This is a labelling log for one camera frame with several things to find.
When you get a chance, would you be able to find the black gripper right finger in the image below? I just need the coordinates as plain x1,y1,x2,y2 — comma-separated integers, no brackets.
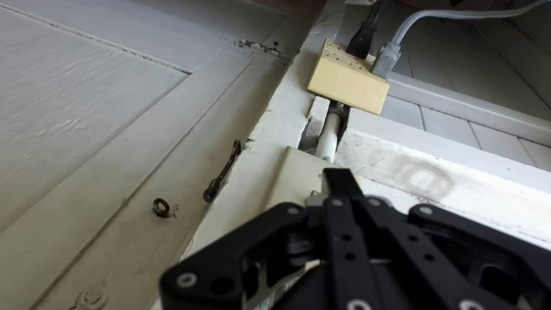
341,166,551,310

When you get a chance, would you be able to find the black power plug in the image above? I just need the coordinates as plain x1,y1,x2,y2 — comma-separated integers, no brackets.
345,0,388,59

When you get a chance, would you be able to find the black door hook latch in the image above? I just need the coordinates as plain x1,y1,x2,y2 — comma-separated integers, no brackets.
202,137,245,204

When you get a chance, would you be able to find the grey power cord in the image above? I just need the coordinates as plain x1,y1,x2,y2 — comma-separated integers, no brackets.
370,0,551,78

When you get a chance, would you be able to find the metal eye screw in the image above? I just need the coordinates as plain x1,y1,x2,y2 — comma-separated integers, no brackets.
150,196,176,220

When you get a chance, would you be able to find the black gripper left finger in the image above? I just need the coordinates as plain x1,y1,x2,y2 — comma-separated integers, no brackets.
159,166,370,310

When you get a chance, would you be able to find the white conduit pipe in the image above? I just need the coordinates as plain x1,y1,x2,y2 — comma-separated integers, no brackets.
314,103,350,165

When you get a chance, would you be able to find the white wooden door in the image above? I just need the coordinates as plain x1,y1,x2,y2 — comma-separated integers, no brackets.
0,0,303,310

